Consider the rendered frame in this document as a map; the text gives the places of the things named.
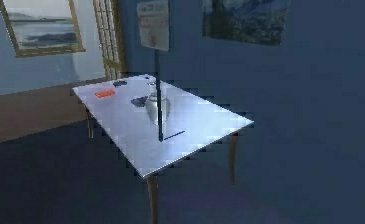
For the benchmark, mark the dark blue flat object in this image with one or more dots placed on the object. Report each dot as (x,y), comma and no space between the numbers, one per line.
(139,101)
(120,83)

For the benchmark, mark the gold framed seascape picture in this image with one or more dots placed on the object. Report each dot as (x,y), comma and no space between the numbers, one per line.
(41,26)

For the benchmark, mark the black stand with white sign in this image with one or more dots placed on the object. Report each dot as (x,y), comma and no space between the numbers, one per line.
(154,25)

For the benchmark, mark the wooden framed window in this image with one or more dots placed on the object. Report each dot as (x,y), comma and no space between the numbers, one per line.
(108,36)

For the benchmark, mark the clear glass vase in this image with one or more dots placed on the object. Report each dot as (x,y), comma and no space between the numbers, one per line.
(153,105)

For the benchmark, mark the dark landscape wall picture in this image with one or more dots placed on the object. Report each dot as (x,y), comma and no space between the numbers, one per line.
(245,20)

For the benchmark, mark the white table with wooden legs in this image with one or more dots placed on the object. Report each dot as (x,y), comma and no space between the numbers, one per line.
(196,126)

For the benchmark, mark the orange flat rectangular object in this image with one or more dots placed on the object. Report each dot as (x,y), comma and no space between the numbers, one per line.
(104,94)

